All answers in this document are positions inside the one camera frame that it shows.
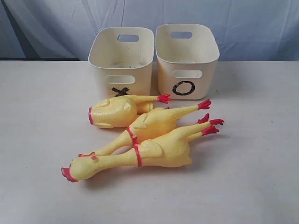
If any cream bin marked X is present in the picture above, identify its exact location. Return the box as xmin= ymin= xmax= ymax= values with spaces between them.
xmin=88 ymin=27 xmax=155 ymax=98

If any headless yellow rubber chicken body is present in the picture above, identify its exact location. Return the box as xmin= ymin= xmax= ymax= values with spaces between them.
xmin=88 ymin=94 xmax=171 ymax=128

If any yellow rubber chicken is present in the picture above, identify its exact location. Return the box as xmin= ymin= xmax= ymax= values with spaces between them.
xmin=79 ymin=99 xmax=211 ymax=157
xmin=61 ymin=119 xmax=224 ymax=182

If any blue backdrop curtain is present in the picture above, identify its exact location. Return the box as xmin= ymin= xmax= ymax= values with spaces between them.
xmin=0 ymin=0 xmax=299 ymax=61

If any cream bin marked O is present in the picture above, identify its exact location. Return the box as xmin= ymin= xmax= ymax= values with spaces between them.
xmin=156 ymin=24 xmax=220 ymax=100

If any yellow rubber chicken front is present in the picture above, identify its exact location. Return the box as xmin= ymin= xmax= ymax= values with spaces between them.
xmin=61 ymin=119 xmax=224 ymax=182

